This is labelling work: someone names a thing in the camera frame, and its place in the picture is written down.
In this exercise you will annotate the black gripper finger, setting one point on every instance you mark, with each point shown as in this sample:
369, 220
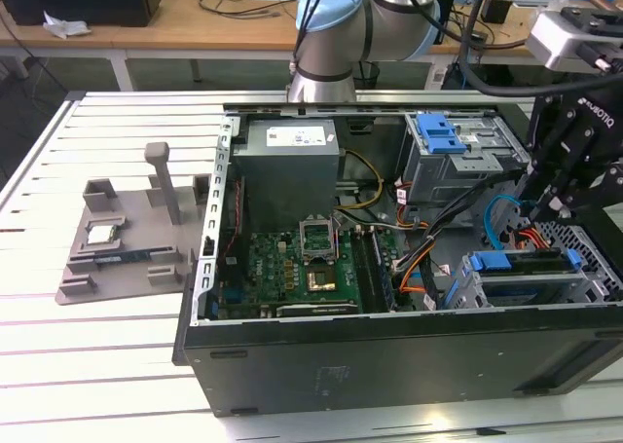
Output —
555, 141
598, 195

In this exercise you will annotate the hard disk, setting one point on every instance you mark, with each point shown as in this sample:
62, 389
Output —
491, 262

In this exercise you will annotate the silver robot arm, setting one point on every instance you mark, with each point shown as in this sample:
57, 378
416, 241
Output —
321, 58

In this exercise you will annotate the metal disk bay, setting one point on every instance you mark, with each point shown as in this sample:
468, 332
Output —
535, 278

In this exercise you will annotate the blue plastic latch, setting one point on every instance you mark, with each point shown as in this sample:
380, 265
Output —
438, 134

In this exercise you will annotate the metal drive cage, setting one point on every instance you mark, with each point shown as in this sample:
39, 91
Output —
438, 180

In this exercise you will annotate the small black cube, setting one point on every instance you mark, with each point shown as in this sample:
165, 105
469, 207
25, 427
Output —
496, 10

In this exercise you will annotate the black computer tower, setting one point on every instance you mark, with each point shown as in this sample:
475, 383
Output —
445, 10

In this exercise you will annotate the black waste basket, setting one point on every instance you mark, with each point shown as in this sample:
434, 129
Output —
367, 75

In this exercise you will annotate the installed RAM stick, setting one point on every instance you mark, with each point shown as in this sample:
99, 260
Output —
382, 272

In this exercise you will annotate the black RAM slot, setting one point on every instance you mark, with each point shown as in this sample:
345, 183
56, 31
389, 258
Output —
362, 272

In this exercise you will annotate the grey power supply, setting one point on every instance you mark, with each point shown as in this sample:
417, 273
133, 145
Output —
287, 180

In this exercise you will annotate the CPU socket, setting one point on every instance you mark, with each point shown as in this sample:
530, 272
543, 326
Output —
321, 280

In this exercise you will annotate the black PC case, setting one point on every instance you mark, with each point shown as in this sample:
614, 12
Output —
365, 365

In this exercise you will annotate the black expansion card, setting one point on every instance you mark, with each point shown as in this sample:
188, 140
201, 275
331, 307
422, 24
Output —
316, 309

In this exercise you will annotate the green motherboard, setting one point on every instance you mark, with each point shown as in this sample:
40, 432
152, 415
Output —
272, 268

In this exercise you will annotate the grey parts rack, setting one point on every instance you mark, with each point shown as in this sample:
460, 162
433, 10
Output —
136, 277

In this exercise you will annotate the dark blue RAM stick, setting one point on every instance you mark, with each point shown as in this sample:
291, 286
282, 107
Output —
124, 257

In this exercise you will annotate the silver CPU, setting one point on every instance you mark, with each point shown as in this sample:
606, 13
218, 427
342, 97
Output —
102, 235

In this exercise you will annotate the large black box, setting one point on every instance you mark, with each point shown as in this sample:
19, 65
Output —
73, 0

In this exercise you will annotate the crumpled white paper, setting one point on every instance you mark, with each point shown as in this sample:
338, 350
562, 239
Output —
65, 26

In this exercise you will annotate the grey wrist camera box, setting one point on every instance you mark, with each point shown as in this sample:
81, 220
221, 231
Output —
555, 41

